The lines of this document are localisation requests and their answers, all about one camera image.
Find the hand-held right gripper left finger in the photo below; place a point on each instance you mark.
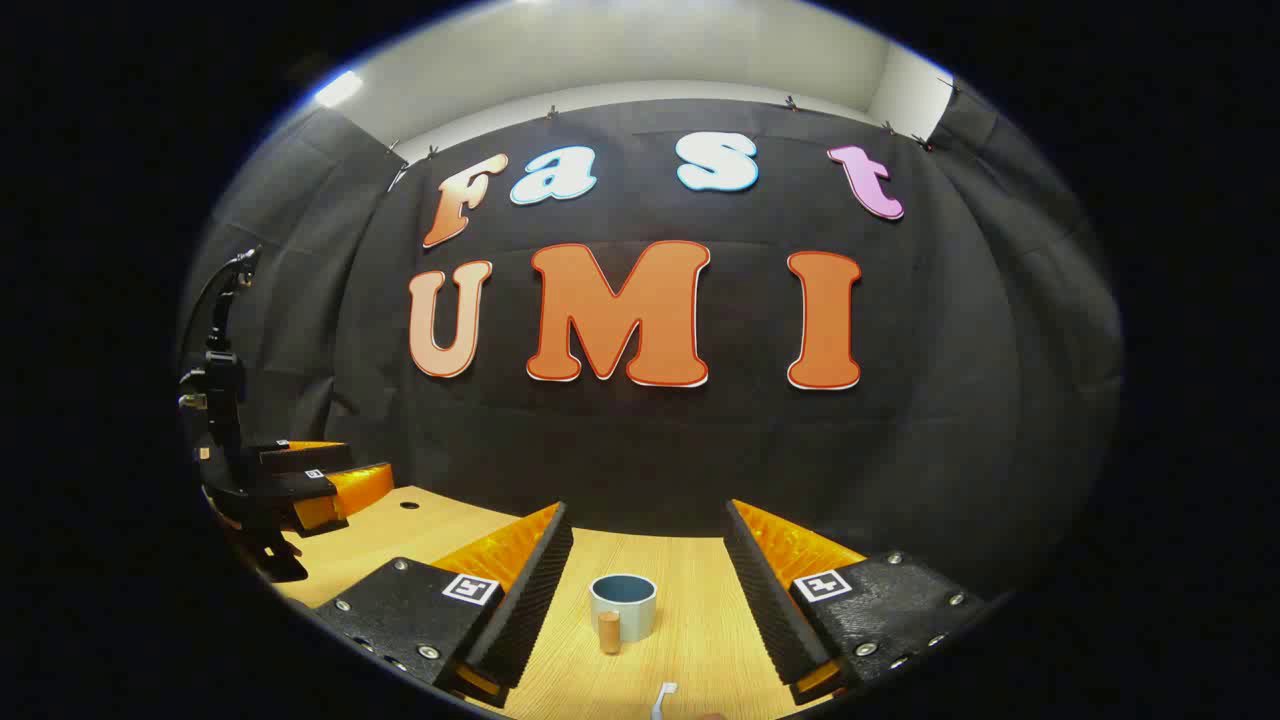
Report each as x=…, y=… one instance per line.
x=535, y=590

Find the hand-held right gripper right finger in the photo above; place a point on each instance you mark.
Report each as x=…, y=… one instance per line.
x=765, y=590

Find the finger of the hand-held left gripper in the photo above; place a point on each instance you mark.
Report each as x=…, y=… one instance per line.
x=300, y=458
x=300, y=487

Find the white toothbrush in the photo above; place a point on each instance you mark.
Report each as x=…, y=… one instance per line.
x=663, y=700

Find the wooden desktop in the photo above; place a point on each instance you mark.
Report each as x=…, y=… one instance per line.
x=690, y=620

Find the black backdrop cloth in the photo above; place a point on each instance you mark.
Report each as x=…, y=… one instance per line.
x=950, y=400

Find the ceiling light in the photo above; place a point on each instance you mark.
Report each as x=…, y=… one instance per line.
x=338, y=88

